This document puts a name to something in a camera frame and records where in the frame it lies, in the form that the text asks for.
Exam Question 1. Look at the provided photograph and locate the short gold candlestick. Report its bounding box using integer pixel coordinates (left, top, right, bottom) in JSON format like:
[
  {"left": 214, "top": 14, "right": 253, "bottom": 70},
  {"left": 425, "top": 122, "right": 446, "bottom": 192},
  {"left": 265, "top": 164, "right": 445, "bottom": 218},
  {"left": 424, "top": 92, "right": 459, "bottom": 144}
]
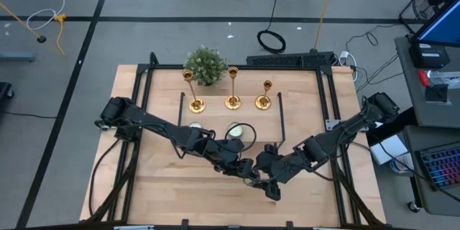
[{"left": 254, "top": 80, "right": 273, "bottom": 111}]

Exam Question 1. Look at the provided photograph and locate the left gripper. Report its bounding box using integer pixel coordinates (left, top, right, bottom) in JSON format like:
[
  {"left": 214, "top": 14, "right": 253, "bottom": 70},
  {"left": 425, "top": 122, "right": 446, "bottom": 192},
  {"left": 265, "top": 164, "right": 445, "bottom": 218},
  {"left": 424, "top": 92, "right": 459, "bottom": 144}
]
[{"left": 212, "top": 139, "right": 260, "bottom": 181}]

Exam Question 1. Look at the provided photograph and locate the small black box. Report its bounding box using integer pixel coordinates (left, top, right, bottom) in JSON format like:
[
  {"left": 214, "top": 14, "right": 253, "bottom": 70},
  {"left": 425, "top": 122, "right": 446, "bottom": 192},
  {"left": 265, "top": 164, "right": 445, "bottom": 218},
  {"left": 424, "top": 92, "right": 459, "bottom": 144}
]
[{"left": 425, "top": 83, "right": 449, "bottom": 104}]

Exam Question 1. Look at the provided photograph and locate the black floor fan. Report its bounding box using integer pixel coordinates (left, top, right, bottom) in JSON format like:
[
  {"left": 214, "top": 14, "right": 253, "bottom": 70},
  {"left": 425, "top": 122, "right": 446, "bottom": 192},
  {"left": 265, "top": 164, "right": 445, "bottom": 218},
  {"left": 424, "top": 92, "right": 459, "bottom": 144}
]
[{"left": 398, "top": 0, "right": 460, "bottom": 33}]

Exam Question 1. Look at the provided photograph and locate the white floor cable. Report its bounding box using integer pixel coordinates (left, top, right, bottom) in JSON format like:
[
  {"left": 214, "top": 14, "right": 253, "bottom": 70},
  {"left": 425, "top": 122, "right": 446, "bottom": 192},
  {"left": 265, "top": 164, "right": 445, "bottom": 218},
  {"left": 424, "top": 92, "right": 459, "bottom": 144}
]
[{"left": 25, "top": 0, "right": 66, "bottom": 32}]

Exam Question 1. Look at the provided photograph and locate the clear plastic bag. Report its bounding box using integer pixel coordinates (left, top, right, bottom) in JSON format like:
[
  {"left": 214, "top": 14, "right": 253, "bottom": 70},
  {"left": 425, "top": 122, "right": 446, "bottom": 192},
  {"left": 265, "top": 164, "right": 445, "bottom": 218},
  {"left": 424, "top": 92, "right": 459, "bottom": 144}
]
[{"left": 427, "top": 70, "right": 460, "bottom": 89}]

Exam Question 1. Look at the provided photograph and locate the black box device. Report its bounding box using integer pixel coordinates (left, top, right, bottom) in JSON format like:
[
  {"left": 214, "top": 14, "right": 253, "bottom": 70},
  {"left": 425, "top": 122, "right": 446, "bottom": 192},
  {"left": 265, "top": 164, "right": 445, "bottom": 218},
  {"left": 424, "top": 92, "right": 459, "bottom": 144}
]
[{"left": 408, "top": 41, "right": 451, "bottom": 70}]

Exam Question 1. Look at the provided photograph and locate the grey desk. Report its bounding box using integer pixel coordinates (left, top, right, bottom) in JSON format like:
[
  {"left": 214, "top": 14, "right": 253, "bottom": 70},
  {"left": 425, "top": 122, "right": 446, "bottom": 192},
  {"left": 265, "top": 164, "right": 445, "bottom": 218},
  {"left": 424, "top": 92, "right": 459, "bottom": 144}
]
[
  {"left": 394, "top": 34, "right": 460, "bottom": 129},
  {"left": 402, "top": 124, "right": 460, "bottom": 219}
]

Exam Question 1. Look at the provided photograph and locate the backlit rainbow keyboard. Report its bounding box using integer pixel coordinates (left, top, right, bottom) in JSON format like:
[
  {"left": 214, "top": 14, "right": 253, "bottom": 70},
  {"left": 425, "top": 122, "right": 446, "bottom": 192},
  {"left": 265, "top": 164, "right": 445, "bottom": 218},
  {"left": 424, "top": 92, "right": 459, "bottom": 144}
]
[{"left": 415, "top": 142, "right": 460, "bottom": 192}]

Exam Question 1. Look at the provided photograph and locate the grey floor bar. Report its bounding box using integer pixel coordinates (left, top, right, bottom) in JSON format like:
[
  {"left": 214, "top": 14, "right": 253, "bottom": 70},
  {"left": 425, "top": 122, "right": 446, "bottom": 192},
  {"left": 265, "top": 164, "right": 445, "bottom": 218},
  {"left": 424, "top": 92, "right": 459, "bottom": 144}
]
[{"left": 0, "top": 52, "right": 36, "bottom": 63}]

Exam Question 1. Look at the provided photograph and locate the coiled black cable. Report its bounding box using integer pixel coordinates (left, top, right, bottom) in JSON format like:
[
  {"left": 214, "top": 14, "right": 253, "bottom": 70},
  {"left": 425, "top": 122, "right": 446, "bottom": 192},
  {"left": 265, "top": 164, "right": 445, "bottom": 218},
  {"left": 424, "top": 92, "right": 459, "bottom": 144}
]
[{"left": 256, "top": 0, "right": 288, "bottom": 55}]

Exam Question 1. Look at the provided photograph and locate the monitor with blue screen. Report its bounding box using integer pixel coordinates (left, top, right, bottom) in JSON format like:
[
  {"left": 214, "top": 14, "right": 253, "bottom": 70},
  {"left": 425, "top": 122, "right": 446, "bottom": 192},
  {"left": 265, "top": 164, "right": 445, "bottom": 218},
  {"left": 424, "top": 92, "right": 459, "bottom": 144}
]
[{"left": 411, "top": 0, "right": 460, "bottom": 48}]

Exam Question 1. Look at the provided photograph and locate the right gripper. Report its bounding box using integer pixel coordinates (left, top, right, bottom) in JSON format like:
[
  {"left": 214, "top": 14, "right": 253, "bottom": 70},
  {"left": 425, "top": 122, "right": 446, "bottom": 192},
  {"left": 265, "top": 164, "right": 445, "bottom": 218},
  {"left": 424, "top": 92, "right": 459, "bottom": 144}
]
[{"left": 251, "top": 144, "right": 310, "bottom": 202}]

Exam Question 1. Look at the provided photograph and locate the tall gold candlestick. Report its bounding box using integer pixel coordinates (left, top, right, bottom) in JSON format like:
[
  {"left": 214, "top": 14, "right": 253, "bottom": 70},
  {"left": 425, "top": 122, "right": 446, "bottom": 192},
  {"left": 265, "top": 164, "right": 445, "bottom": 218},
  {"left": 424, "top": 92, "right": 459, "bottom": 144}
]
[
  {"left": 225, "top": 66, "right": 243, "bottom": 111},
  {"left": 182, "top": 69, "right": 207, "bottom": 114}
]

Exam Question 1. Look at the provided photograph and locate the black chair base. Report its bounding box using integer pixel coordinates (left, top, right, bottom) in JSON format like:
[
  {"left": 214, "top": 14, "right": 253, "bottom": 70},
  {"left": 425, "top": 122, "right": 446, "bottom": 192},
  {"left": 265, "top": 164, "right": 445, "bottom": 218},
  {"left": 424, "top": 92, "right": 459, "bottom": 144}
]
[{"left": 0, "top": 81, "right": 14, "bottom": 102}]

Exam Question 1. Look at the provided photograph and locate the artificial plant in black pot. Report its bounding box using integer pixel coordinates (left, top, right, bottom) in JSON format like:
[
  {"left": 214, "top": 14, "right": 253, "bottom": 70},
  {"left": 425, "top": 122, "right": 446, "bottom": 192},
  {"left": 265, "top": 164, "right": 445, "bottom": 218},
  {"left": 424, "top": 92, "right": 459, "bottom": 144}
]
[{"left": 183, "top": 45, "right": 229, "bottom": 87}]

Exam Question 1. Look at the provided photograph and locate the thin black floor cable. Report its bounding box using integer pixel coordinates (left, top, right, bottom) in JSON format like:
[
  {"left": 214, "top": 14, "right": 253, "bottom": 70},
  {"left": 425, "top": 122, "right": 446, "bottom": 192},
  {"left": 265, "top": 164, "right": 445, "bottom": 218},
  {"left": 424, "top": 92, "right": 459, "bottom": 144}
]
[{"left": 0, "top": 110, "right": 58, "bottom": 120}]

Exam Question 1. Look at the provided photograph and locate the red handled tool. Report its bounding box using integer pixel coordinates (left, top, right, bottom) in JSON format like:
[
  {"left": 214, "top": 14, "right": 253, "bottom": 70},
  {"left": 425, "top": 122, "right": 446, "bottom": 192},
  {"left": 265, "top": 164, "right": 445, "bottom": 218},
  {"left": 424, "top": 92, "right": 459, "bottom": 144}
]
[{"left": 418, "top": 69, "right": 431, "bottom": 88}]

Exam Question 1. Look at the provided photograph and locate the wooden shelf black metal frame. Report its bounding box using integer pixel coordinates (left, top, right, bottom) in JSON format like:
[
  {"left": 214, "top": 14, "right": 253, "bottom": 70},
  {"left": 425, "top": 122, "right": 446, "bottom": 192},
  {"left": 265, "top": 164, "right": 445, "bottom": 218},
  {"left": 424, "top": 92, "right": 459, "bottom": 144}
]
[{"left": 175, "top": 92, "right": 287, "bottom": 152}]

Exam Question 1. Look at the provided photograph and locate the white and blue roll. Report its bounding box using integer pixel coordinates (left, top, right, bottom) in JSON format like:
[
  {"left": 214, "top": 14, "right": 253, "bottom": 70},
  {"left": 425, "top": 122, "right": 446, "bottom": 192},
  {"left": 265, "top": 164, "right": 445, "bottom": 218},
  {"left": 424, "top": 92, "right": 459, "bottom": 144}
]
[{"left": 390, "top": 152, "right": 414, "bottom": 174}]

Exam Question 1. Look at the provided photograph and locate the white power adapter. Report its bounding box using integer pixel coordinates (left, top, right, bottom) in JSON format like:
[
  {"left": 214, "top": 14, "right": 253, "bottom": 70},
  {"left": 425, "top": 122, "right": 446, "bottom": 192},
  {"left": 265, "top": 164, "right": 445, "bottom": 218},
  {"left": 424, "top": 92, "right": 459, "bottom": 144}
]
[{"left": 337, "top": 50, "right": 359, "bottom": 83}]

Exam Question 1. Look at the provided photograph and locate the long yellow cable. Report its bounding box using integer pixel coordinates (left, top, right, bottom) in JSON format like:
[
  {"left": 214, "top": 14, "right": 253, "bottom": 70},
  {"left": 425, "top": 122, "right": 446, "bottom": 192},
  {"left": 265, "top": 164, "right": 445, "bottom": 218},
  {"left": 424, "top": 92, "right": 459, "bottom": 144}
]
[{"left": 313, "top": 0, "right": 342, "bottom": 52}]

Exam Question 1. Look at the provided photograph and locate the white box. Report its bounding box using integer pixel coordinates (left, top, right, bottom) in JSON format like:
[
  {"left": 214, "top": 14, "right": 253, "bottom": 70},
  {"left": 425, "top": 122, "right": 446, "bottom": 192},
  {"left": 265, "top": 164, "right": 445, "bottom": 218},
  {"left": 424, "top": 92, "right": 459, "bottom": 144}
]
[{"left": 369, "top": 134, "right": 409, "bottom": 166}]

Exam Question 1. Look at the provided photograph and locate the yellow cable with plug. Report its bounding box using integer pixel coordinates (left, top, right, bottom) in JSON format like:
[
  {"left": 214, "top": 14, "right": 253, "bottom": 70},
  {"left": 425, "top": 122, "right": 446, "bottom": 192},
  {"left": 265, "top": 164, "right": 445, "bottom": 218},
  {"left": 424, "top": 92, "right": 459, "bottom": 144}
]
[{"left": 0, "top": 1, "right": 68, "bottom": 58}]

